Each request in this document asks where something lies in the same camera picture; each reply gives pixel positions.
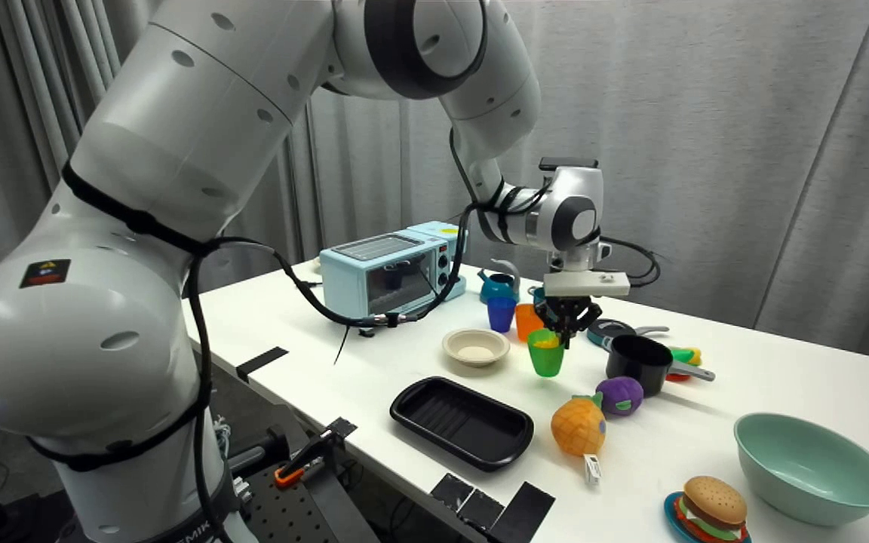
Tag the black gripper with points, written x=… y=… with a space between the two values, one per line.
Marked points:
x=572 y=306

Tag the light green plastic cup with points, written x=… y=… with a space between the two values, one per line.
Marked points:
x=545 y=361

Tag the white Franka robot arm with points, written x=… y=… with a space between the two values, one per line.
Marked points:
x=104 y=334

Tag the orange plastic cup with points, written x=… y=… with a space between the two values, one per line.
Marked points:
x=526 y=320

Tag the blue plastic cup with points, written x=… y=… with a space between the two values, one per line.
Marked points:
x=502 y=319

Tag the white plate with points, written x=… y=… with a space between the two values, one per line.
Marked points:
x=475 y=348

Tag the small blue plate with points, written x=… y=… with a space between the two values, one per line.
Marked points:
x=669 y=515

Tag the grey perforated mounting plate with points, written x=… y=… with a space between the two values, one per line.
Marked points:
x=295 y=518

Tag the small black frying pan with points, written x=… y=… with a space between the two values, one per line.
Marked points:
x=611 y=334

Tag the purple plush eggplant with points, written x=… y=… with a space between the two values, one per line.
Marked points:
x=621 y=396

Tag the orange plush fruit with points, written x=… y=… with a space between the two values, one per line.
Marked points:
x=578 y=427

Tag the green yellow toy vegetable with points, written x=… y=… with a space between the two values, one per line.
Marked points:
x=688 y=357

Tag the black rectangular tray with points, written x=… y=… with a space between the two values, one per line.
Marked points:
x=459 y=422

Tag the light blue toaster oven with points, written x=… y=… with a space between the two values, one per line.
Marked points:
x=393 y=277

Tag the black tape patch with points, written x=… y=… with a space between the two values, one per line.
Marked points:
x=450 y=489
x=261 y=364
x=481 y=510
x=523 y=515

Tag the toy burger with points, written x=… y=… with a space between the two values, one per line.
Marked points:
x=712 y=508

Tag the grey curtain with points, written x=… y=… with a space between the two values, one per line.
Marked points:
x=756 y=153

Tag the teal bowl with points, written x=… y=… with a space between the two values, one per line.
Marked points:
x=814 y=472

